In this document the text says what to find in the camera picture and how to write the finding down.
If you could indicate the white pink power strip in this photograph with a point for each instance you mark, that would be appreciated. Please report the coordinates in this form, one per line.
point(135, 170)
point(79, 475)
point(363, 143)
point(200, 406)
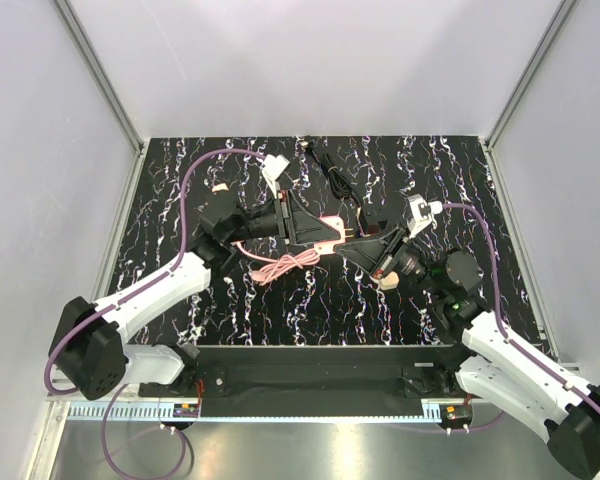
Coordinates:
point(220, 188)

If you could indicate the beige red power strip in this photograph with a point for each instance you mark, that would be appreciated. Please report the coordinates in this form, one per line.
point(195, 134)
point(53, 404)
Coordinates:
point(389, 281)

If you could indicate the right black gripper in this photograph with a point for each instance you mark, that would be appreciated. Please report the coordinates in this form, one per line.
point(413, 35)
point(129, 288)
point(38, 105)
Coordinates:
point(368, 254)

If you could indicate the black smart plug adapter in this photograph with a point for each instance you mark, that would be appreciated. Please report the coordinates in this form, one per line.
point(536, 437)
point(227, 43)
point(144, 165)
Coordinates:
point(371, 220)

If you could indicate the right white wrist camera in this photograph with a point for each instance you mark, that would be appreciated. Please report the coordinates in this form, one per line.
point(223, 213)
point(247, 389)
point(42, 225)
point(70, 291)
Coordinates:
point(421, 214)

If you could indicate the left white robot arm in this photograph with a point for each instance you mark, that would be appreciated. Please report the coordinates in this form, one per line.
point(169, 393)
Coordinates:
point(92, 345)

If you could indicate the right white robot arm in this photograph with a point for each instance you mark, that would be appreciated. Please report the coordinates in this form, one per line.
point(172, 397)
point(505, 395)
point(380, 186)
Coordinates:
point(495, 363)

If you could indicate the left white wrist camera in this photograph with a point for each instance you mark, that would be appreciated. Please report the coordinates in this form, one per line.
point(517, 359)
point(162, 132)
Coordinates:
point(273, 166)

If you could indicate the grey cable duct rail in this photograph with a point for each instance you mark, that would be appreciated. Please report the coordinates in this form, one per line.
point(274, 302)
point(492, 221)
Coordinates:
point(214, 412)

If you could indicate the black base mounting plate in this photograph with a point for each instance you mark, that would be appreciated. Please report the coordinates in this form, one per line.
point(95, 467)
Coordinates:
point(389, 371)

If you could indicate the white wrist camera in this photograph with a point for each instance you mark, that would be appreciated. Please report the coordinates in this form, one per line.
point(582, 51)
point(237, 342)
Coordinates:
point(273, 166)
point(421, 214)

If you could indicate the pink plug adapter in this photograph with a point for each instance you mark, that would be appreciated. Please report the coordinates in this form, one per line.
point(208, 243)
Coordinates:
point(327, 247)

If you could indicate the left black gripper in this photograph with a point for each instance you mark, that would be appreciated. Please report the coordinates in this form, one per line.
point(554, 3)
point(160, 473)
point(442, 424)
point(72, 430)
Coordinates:
point(303, 227)

